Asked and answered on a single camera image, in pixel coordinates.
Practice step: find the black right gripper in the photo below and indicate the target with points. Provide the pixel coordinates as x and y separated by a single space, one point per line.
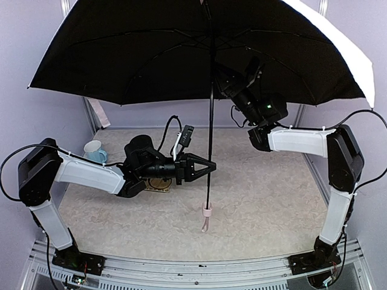
225 83

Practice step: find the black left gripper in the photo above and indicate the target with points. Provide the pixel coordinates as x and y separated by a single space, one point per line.
182 168

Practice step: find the pink and black umbrella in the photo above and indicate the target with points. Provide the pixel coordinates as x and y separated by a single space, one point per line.
132 52

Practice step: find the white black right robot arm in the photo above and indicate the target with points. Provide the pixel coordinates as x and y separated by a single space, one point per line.
338 145

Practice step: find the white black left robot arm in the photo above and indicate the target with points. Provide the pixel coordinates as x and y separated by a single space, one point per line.
48 163

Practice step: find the woven bamboo tray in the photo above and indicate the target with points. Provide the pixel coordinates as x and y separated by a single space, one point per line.
158 185

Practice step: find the light blue mug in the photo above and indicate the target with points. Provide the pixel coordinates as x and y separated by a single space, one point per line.
95 152

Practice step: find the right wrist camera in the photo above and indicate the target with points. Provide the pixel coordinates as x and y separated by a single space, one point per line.
253 70

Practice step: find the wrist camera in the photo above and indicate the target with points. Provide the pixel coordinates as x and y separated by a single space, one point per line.
253 70
183 140

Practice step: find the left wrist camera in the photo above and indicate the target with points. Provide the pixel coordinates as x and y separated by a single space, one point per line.
183 140

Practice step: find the aluminium front rail base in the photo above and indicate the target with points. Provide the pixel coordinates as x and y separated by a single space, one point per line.
273 272

